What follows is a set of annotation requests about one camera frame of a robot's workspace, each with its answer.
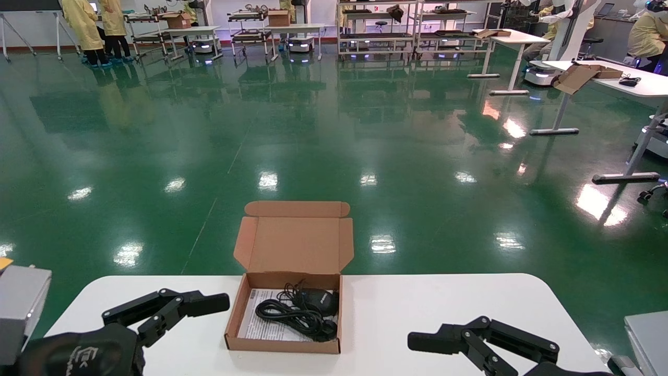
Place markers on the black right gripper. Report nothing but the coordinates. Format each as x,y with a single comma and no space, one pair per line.
553,371

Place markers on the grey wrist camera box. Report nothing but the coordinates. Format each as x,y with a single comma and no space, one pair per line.
21,308
649,344

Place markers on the brown cardboard storage box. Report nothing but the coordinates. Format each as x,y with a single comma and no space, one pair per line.
292,245

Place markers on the office chair wheel base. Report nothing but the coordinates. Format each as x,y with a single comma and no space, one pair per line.
647,195

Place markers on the white metal shelf rack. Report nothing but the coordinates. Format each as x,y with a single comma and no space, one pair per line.
376,35
454,33

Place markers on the open laptop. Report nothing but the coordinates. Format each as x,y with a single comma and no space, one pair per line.
606,9

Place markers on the grey robot base corner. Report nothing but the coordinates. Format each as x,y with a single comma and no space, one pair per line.
623,366

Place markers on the black computer mouse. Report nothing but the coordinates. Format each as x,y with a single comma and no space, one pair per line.
321,300

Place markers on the metal parts cart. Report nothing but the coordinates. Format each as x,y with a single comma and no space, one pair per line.
249,36
148,37

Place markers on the white table with pedestal legs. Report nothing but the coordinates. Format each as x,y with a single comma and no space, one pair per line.
522,37

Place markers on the small yellow tag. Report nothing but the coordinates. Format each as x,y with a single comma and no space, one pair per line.
4,263

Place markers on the flat open cardboard box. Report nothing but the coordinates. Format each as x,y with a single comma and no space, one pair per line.
490,33

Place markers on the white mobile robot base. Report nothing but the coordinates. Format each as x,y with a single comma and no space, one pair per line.
301,45
204,47

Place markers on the white column robot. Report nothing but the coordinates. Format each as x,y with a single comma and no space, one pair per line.
566,31

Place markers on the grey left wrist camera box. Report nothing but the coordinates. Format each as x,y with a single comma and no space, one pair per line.
21,308

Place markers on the black screen on stand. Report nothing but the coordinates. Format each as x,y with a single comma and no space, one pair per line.
31,5

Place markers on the small white table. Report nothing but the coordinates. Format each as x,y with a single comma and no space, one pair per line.
193,30
297,27

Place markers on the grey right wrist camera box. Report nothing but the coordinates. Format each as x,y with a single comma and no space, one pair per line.
649,344

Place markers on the white printed manual sheet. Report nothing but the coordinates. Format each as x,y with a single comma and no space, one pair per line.
255,326

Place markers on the black round stool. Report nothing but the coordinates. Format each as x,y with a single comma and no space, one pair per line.
592,40

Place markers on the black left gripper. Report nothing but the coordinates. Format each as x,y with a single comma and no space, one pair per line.
78,355

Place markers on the dark bag on rack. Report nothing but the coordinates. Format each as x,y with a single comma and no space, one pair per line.
395,12

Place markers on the large white workshop table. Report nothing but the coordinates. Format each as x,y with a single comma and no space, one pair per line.
647,89

